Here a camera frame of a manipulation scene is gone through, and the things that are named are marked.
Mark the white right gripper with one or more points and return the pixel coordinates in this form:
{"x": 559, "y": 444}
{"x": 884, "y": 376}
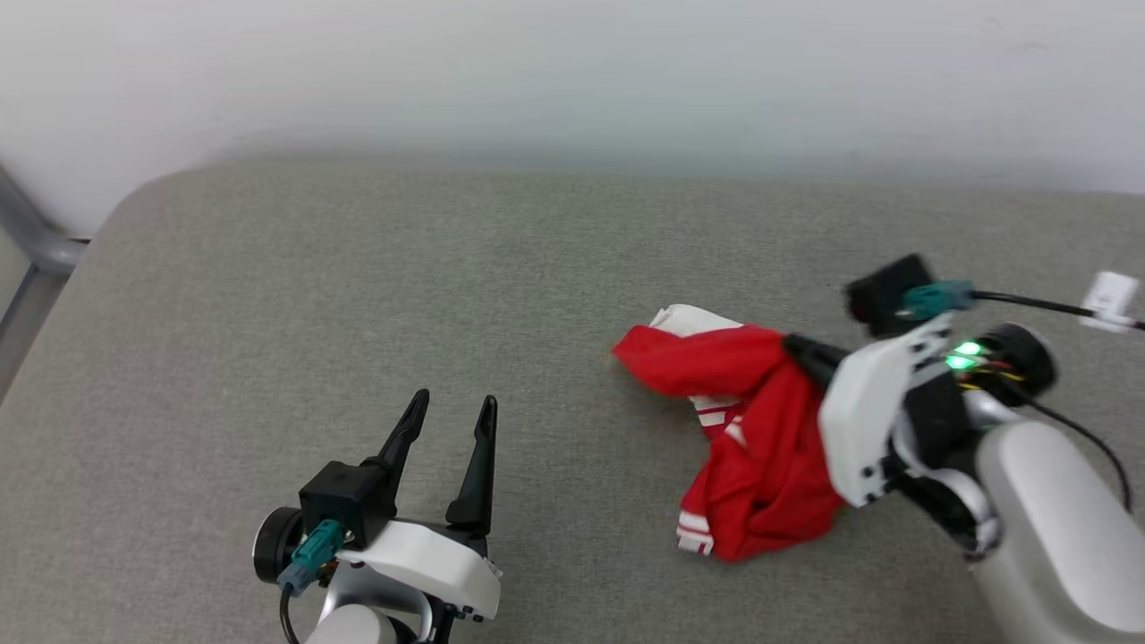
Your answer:
{"x": 863, "y": 420}

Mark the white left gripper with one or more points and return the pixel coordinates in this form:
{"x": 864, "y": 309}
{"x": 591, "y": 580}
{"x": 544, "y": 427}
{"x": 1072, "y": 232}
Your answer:
{"x": 438, "y": 563}

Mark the red and white garment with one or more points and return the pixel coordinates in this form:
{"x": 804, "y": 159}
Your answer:
{"x": 760, "y": 429}

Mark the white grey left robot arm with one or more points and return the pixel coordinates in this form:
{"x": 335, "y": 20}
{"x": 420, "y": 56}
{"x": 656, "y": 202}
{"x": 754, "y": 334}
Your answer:
{"x": 358, "y": 622}

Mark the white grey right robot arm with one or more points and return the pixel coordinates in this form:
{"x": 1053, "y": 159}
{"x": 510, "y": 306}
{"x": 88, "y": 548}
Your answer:
{"x": 1055, "y": 519}

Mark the grey fabric sofa cushion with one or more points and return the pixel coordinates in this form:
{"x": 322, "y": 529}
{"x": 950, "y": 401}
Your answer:
{"x": 358, "y": 295}

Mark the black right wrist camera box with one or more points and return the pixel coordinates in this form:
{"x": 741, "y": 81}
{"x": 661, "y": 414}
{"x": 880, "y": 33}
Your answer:
{"x": 881, "y": 291}

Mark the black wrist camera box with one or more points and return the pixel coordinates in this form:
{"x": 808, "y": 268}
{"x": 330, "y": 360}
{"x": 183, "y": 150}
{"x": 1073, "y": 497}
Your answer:
{"x": 344, "y": 496}
{"x": 881, "y": 291}

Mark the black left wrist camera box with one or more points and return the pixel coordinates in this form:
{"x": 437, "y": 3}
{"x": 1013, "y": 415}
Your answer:
{"x": 344, "y": 496}

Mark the grey metal frame tube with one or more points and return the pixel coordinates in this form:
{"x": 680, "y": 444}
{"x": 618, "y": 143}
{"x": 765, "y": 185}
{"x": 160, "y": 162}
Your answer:
{"x": 36, "y": 241}

